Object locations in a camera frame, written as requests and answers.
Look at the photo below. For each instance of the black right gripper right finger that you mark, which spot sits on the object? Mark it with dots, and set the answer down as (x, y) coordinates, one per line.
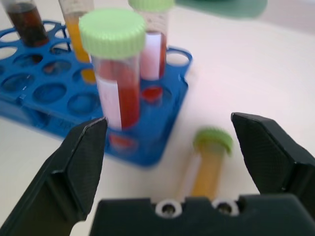
(273, 152)

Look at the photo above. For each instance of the blue test tube rack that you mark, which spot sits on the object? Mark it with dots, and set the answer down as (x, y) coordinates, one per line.
(61, 98)

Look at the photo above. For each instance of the green mat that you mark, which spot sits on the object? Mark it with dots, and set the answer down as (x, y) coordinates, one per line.
(221, 6)

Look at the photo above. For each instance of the yellow liquid test tube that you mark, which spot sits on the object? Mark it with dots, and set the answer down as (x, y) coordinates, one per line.
(209, 164)
(78, 39)

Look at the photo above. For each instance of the red liquid test tube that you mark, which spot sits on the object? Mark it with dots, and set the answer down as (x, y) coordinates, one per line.
(118, 78)
(153, 46)

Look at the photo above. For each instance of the dark brown liquid test tube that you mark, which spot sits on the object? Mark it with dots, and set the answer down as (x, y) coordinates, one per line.
(28, 22)

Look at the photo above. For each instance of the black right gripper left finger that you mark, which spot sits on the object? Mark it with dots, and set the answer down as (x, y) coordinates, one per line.
(66, 172)

